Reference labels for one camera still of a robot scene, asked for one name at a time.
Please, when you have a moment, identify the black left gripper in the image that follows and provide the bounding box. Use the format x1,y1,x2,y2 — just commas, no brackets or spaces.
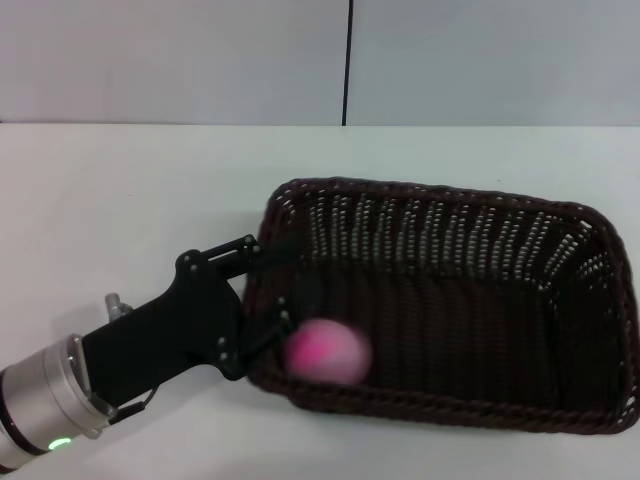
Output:
81,233,322,410

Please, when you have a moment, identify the pink toy peach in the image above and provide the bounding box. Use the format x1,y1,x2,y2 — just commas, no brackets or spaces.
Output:
280,318,374,386

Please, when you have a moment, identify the dark brown woven basket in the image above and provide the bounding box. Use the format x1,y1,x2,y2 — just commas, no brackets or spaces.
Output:
244,175,640,435

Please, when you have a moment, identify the silver cable connector plug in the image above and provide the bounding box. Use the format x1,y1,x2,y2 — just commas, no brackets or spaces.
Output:
103,293,132,322

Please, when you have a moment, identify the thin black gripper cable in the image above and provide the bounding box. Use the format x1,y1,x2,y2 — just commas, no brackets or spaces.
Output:
106,385,162,427

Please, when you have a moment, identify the black vertical wall strip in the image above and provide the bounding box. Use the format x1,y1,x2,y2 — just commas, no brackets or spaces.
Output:
341,0,356,127

